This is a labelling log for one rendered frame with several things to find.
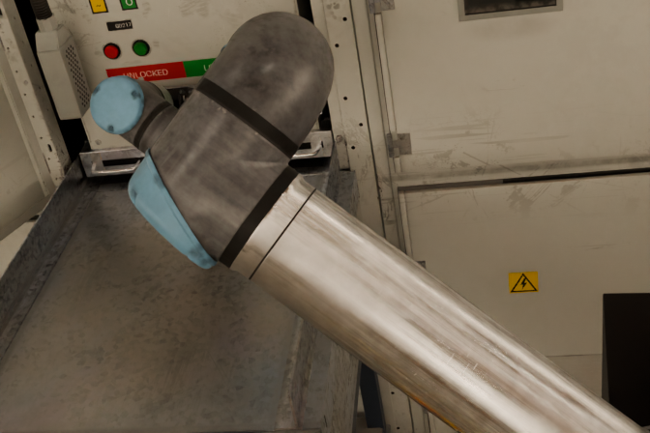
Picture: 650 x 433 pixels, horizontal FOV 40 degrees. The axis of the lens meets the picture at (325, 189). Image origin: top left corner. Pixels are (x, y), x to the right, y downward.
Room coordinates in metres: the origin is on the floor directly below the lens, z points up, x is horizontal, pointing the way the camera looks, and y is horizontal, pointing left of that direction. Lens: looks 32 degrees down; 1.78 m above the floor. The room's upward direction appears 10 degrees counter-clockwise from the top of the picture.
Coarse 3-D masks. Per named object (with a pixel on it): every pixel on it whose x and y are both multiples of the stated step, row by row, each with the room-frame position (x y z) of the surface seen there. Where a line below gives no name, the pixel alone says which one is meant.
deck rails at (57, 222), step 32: (64, 192) 1.60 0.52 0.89; (64, 224) 1.55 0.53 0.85; (32, 256) 1.41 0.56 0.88; (0, 288) 1.29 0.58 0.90; (32, 288) 1.34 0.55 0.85; (0, 320) 1.25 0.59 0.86; (0, 352) 1.18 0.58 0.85; (288, 352) 1.05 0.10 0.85; (288, 384) 0.98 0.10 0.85; (288, 416) 0.92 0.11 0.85
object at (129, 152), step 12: (324, 120) 1.64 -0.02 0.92; (312, 132) 1.60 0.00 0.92; (324, 132) 1.59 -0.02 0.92; (84, 144) 1.73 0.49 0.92; (324, 144) 1.60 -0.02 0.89; (84, 156) 1.69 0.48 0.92; (108, 156) 1.68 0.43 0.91; (120, 156) 1.68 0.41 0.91; (132, 156) 1.67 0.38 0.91; (144, 156) 1.67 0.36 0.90; (312, 156) 1.60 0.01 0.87; (324, 156) 1.60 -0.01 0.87; (84, 168) 1.70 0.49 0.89; (108, 168) 1.69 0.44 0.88; (120, 168) 1.68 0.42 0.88
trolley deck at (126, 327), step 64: (128, 192) 1.63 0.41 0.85; (64, 256) 1.44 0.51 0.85; (128, 256) 1.40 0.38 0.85; (64, 320) 1.24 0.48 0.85; (128, 320) 1.21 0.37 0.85; (192, 320) 1.17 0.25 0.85; (256, 320) 1.14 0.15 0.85; (0, 384) 1.10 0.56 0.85; (64, 384) 1.08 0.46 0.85; (128, 384) 1.05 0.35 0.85; (192, 384) 1.02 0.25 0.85; (256, 384) 1.00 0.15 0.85; (320, 384) 0.97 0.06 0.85
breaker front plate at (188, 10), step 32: (64, 0) 1.69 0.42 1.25; (160, 0) 1.66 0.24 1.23; (192, 0) 1.65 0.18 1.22; (224, 0) 1.63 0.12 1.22; (256, 0) 1.62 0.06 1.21; (288, 0) 1.61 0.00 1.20; (96, 32) 1.69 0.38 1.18; (128, 32) 1.67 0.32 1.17; (160, 32) 1.66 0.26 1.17; (192, 32) 1.65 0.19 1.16; (224, 32) 1.64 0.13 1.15; (96, 64) 1.69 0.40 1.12; (128, 64) 1.68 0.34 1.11; (96, 128) 1.70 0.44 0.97
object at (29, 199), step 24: (0, 48) 1.67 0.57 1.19; (0, 96) 1.67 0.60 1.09; (0, 120) 1.66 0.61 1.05; (24, 120) 1.67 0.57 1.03; (0, 144) 1.64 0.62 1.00; (24, 144) 1.68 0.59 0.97; (0, 168) 1.62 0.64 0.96; (24, 168) 1.67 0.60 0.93; (48, 168) 1.68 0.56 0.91; (0, 192) 1.61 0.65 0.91; (24, 192) 1.65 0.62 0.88; (48, 192) 1.66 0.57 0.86; (0, 216) 1.59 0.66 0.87; (24, 216) 1.60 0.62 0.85; (0, 240) 1.54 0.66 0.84
